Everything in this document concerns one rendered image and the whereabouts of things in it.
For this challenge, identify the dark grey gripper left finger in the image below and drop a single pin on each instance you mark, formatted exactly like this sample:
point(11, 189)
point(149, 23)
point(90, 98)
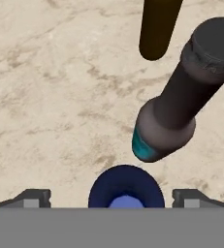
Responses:
point(36, 197)

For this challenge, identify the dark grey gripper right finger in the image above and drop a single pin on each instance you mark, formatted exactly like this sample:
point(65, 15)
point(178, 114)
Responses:
point(187, 197)

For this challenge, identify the dark blue bottle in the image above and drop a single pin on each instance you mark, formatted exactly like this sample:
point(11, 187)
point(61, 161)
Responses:
point(126, 187)

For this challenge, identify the dark grey bottle teal label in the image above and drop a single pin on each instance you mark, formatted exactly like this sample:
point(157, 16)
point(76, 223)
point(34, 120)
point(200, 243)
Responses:
point(184, 97)

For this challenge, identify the dark amber glass bottle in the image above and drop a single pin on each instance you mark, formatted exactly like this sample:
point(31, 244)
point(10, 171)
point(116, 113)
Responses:
point(157, 29)

